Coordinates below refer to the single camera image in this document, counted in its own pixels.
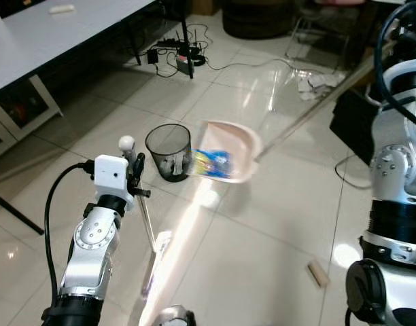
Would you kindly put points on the broom with white knob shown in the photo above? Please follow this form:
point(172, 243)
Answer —
point(158, 261)

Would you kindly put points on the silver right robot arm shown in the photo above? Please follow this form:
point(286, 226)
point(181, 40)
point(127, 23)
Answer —
point(397, 170)

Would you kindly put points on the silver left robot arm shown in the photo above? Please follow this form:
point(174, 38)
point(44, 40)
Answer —
point(91, 244)

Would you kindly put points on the black mesh waste bin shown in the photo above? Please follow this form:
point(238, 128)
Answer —
point(168, 151)

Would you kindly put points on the blue snack packet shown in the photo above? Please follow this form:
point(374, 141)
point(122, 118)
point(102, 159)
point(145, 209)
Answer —
point(213, 164)

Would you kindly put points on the black box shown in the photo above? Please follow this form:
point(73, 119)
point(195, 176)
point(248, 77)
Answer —
point(354, 125)

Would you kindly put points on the black router with power adapters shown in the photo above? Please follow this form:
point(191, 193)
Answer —
point(187, 60)

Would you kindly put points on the silver robot foot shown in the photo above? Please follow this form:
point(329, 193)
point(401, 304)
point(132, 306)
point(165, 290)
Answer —
point(175, 316)

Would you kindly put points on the white open shelf cabinet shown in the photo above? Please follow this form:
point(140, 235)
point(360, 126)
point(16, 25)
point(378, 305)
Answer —
point(24, 109)

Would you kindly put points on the white table with black legs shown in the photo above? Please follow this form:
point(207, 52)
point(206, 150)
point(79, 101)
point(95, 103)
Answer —
point(52, 41)

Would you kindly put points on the black round stool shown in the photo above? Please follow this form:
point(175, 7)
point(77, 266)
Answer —
point(257, 19)

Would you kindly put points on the small white object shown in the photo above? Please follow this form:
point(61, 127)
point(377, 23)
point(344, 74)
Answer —
point(62, 9)

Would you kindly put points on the small wooden block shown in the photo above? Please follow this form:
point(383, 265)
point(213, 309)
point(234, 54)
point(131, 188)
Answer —
point(318, 274)

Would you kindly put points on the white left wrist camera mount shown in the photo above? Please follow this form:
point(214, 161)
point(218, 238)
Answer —
point(111, 176)

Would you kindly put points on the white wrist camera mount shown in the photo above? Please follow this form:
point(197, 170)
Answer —
point(408, 69)
point(111, 176)

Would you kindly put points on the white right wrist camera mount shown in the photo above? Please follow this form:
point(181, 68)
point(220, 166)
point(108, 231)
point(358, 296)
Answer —
point(408, 69)

